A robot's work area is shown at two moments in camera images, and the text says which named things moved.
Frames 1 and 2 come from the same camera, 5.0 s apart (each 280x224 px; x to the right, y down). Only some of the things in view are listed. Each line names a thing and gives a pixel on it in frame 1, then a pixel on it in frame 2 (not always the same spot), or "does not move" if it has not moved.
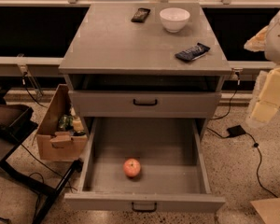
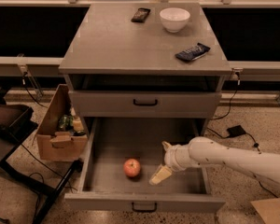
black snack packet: [140, 15] does not move
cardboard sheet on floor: [272, 209] does not move
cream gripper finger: [274, 93] -> [163, 172]
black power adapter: [235, 132] does not move
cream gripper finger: [258, 42] -> [166, 146]
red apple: [132, 167] does not move
